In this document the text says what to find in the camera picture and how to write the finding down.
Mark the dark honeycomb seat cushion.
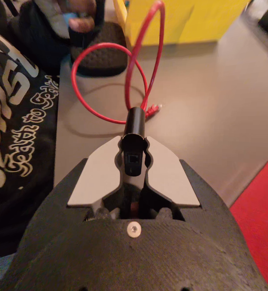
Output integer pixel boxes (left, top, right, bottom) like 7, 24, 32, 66
70, 22, 128, 76

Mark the yellow plastic bin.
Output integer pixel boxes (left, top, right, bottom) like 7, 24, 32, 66
112, 0, 250, 47

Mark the red ethernet cable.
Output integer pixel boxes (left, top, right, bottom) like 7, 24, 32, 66
71, 0, 166, 124

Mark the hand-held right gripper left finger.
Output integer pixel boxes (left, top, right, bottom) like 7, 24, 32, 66
68, 135, 122, 208

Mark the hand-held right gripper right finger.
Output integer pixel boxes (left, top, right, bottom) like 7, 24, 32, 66
145, 136, 201, 208

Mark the black ethernet splitter box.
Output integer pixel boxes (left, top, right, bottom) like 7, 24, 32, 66
121, 107, 147, 177

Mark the person's left hand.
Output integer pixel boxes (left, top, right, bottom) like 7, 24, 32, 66
68, 0, 97, 33

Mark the red plastic bin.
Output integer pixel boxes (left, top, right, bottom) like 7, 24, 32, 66
229, 156, 268, 289

